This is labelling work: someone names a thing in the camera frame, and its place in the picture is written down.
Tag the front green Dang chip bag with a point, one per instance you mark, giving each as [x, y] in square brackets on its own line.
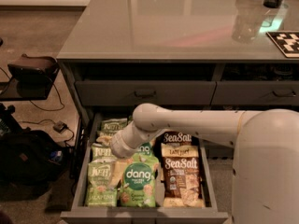
[138, 182]

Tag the padded gripper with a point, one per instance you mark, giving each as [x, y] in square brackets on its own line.
[120, 146]

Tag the brown sea salt bag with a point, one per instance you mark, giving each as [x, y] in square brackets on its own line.
[181, 176]
[176, 139]

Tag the green dang chip bag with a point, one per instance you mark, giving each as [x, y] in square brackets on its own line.
[138, 182]
[145, 149]

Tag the middle green Dang chip bag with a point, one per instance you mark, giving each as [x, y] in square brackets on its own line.
[145, 149]

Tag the open grey middle drawer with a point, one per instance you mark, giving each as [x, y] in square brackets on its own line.
[82, 214]

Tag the black power adapter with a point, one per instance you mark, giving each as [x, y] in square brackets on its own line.
[59, 126]

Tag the green Kettle jalapeno bag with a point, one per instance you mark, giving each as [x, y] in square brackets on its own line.
[100, 189]

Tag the grey top left drawer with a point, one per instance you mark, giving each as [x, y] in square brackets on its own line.
[135, 92]

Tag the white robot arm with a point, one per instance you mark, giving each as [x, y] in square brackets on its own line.
[266, 154]

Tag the rear brown sea salt bag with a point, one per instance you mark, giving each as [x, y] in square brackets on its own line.
[176, 139]

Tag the grey cabinet counter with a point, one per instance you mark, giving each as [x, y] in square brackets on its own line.
[195, 40]

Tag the black white fiducial tag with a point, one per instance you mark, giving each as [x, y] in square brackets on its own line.
[286, 41]

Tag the dark box on stand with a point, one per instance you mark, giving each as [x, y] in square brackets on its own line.
[34, 76]

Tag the grey bottom right drawer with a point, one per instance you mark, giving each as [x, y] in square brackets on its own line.
[215, 151]

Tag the grey top right drawer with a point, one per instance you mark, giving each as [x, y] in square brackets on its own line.
[256, 93]

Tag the front brown sea salt bag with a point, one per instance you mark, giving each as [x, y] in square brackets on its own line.
[181, 176]

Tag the rear green Kettle bag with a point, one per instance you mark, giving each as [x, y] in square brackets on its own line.
[113, 125]

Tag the black backpack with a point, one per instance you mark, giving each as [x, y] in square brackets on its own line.
[31, 158]

